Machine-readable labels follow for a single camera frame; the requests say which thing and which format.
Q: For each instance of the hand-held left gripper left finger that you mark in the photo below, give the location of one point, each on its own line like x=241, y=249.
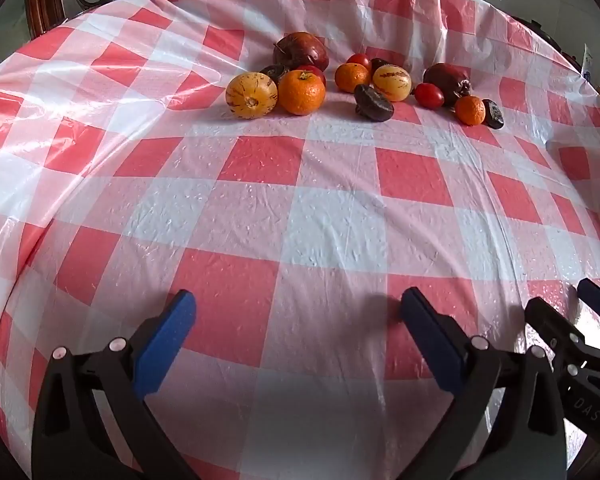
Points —
x=165, y=345

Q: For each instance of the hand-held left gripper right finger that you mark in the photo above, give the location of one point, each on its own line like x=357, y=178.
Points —
x=430, y=345

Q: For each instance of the dark purple round fruit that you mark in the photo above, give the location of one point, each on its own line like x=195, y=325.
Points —
x=378, y=63
x=272, y=71
x=374, y=102
x=493, y=113

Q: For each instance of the large yellow striped pepino melon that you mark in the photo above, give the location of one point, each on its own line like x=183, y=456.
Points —
x=251, y=95

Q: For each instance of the medium mandarin orange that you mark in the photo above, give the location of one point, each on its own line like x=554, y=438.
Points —
x=352, y=77

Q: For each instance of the large mandarin orange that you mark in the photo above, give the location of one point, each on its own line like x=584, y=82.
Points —
x=301, y=92

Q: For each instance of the mottled red apple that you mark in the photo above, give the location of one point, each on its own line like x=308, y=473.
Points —
x=302, y=50

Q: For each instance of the red white checkered tablecloth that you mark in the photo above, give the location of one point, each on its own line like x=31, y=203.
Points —
x=330, y=210

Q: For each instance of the small mandarin orange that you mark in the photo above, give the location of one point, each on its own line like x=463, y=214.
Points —
x=470, y=110

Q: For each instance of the white carton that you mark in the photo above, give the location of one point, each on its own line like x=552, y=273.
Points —
x=587, y=62

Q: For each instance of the red tomato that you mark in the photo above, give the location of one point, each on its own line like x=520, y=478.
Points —
x=316, y=72
x=360, y=59
x=428, y=96

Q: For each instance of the dark red apple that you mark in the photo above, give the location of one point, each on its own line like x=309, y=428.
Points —
x=445, y=77

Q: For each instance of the small yellow striped pepino melon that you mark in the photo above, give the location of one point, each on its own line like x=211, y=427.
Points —
x=392, y=82

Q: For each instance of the brown wooden cabinet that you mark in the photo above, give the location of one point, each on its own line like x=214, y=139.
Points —
x=42, y=0

